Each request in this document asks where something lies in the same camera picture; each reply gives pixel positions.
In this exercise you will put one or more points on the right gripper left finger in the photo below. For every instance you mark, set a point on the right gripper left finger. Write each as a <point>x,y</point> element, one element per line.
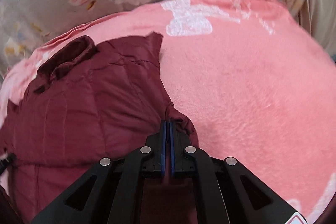
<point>155,161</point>

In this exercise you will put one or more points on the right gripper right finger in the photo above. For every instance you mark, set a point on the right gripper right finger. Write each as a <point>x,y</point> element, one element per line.
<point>180,163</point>

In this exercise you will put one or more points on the maroon quilted puffer jacket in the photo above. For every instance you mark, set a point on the maroon quilted puffer jacket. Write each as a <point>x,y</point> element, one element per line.
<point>88,101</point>

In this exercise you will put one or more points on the pink fleece blanket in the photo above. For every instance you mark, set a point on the pink fleece blanket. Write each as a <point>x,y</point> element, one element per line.
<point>253,83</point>

